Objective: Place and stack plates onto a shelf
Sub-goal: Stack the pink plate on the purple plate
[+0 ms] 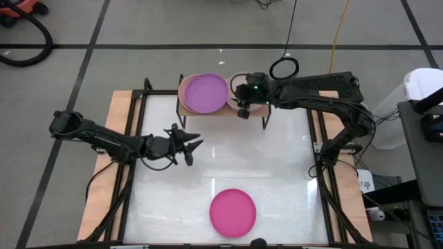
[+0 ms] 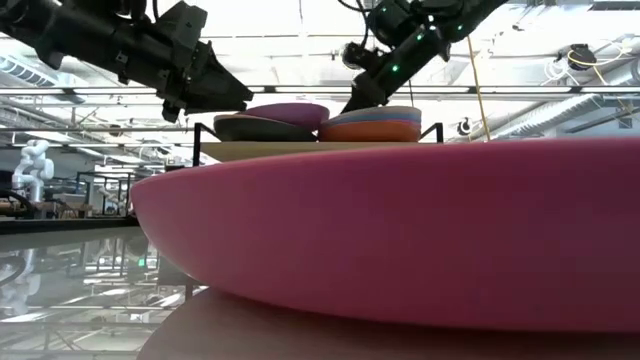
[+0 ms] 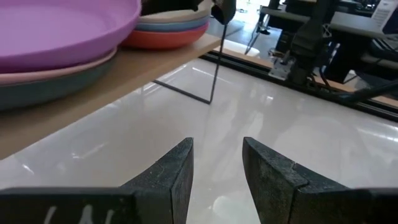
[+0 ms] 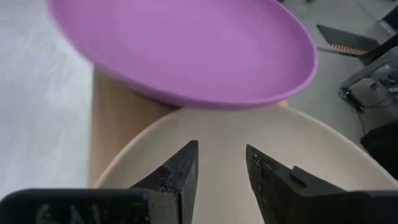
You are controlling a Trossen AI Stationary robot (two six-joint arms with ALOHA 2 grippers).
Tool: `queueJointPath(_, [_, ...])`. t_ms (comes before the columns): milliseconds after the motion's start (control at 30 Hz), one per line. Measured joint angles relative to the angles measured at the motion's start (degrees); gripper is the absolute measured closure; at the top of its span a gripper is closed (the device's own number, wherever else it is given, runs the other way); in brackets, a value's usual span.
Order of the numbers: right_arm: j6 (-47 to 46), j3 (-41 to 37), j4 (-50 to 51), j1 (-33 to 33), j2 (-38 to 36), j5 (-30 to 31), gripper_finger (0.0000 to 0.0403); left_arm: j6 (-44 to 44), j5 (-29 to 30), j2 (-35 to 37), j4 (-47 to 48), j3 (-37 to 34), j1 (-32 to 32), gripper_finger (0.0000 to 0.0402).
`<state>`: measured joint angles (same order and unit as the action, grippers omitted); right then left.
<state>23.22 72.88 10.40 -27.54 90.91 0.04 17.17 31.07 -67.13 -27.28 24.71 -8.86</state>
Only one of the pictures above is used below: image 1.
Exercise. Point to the black-framed wooden shelf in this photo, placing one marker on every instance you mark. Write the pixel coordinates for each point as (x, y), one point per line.
(225, 112)

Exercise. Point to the black keyboard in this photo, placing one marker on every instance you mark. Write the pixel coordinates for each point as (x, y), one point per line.
(436, 228)

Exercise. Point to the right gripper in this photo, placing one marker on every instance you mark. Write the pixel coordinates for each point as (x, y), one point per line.
(259, 93)

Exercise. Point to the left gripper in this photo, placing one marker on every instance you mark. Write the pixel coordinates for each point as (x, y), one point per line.
(161, 147)

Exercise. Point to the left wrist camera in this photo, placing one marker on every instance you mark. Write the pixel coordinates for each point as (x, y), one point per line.
(189, 159)

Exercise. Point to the large magenta pink plate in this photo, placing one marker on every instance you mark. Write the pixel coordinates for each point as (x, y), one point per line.
(232, 212)

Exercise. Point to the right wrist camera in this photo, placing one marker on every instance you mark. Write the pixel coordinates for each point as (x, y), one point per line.
(244, 113)

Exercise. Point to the black table-level camera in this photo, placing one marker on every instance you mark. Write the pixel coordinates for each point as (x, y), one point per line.
(258, 242)

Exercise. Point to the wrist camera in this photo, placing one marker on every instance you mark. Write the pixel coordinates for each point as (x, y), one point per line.
(244, 113)
(189, 159)

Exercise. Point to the black table frame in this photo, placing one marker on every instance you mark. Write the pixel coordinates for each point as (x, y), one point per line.
(121, 193)

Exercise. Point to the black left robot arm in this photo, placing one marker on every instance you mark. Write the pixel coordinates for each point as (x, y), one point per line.
(104, 138)

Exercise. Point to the purple plate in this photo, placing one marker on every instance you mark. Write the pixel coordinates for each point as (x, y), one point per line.
(206, 93)

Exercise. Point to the grey desk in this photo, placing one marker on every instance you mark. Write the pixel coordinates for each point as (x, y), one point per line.
(422, 166)

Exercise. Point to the light pink plate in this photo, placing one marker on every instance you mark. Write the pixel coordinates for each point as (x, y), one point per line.
(256, 108)

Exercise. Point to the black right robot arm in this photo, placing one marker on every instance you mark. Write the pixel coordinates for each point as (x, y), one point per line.
(311, 84)

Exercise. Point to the orange vacuum cleaner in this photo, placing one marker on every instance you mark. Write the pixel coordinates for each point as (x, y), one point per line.
(20, 7)

